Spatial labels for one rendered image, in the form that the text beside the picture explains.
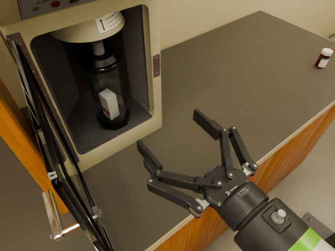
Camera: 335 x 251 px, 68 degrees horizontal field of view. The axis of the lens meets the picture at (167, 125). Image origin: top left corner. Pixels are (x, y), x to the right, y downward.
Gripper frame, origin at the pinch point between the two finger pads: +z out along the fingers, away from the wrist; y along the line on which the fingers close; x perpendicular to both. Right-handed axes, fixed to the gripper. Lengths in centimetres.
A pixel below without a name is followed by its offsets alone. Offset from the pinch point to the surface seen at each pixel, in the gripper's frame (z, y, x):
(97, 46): 28.4, 0.9, -4.6
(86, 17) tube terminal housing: 23.1, 3.5, -14.4
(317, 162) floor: -9, -136, 122
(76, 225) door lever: -4.9, 22.1, 2.3
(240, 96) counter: 17, -48, 29
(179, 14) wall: 67, -56, 17
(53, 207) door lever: -0.2, 23.9, 2.1
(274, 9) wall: 68, -139, 36
